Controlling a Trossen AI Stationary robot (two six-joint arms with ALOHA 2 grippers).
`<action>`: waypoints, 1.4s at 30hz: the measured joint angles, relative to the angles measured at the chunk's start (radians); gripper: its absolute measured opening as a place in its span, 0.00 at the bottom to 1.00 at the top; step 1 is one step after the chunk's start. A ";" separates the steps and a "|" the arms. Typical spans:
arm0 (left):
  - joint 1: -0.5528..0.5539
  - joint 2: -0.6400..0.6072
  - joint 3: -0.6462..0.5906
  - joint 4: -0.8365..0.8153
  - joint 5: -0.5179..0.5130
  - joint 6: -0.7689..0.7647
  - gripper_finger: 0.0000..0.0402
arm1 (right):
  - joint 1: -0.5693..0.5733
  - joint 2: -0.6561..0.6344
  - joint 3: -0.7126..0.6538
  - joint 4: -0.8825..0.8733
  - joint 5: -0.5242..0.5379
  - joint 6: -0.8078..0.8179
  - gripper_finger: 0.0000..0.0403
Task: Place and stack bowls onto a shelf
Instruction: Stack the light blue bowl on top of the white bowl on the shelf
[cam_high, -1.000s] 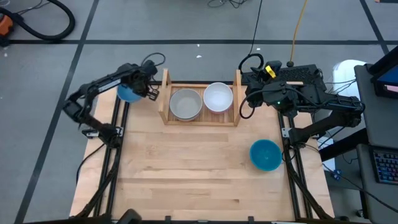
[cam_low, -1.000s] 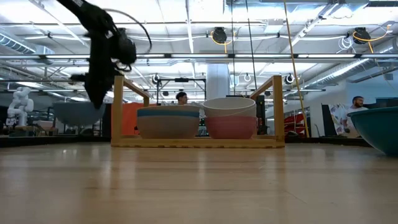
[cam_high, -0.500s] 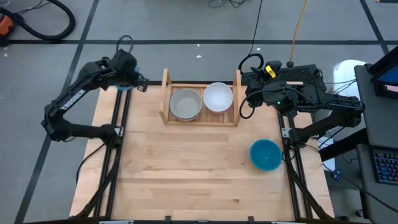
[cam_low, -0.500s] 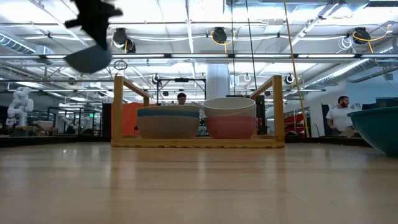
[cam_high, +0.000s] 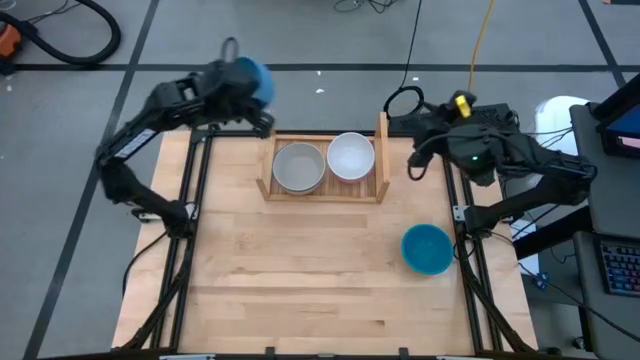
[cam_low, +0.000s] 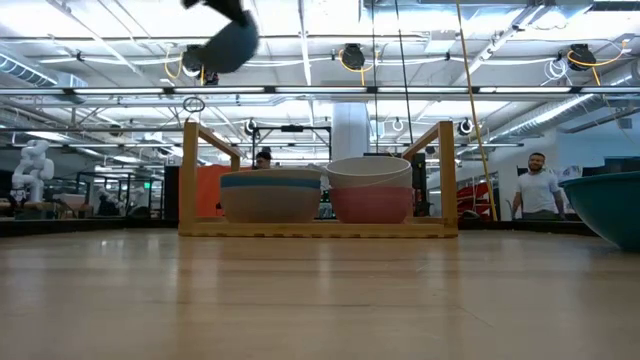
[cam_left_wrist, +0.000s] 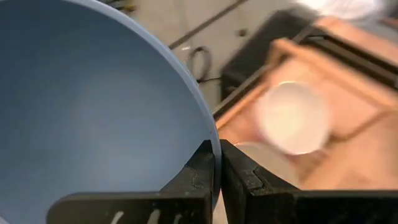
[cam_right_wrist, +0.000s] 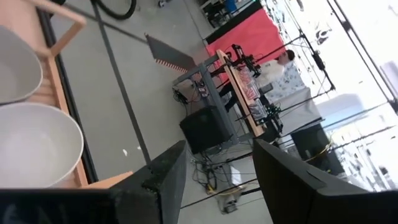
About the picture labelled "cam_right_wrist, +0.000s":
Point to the white power strip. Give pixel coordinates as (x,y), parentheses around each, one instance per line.
(229,206)

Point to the blue plastic bin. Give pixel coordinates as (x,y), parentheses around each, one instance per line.
(230,5)

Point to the black storage rack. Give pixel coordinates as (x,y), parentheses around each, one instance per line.
(214,14)

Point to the black cabinet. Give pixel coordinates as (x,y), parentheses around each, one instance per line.
(311,146)

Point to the black computer case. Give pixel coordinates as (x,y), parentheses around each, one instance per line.
(202,130)

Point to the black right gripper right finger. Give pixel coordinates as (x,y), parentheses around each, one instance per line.
(311,199)

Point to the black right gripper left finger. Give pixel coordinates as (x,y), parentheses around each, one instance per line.
(155,193)

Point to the white bowl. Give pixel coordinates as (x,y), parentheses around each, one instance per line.
(37,146)

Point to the black aluminium frame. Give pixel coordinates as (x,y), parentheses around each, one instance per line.
(90,168)

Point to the clear plastic box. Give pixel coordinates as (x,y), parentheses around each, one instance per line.
(258,109)
(248,84)

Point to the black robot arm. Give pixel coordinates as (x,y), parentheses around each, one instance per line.
(245,60)
(273,118)

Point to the wooden table with grey legs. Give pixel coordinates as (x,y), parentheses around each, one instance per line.
(239,93)

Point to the person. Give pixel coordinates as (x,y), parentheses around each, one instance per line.
(289,81)

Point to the black tripod stand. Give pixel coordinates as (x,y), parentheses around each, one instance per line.
(317,60)

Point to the grey sawtooth-edged panel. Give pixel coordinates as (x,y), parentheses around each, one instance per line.
(169,54)

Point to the wooden slatted shelf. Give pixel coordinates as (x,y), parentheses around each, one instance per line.
(57,87)

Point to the translucent blue bowl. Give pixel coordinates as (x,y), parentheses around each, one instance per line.
(15,68)

